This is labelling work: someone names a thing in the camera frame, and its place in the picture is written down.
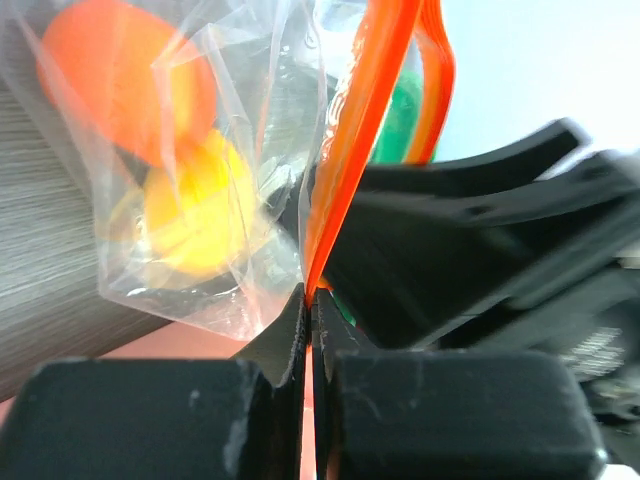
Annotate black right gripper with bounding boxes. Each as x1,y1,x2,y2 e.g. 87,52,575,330
325,152,639,425

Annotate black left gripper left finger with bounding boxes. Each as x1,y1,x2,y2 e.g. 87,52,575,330
1,286,307,479

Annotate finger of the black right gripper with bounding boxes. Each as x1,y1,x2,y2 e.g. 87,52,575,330
357,118,589,198

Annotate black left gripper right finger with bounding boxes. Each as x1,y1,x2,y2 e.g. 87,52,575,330
310,290,608,479

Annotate clear zip bag orange seal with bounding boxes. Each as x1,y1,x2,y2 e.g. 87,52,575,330
1,1,455,367

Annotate yellow orange fake fruit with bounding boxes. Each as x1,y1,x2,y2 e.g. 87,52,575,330
96,128,261,289

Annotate orange fake orange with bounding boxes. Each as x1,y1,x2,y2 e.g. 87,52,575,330
41,1,216,167

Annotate pink divided organizer tray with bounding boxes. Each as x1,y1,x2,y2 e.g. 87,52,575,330
0,319,251,426

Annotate green plastic bin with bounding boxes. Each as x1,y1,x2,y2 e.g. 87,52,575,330
369,70,438,164

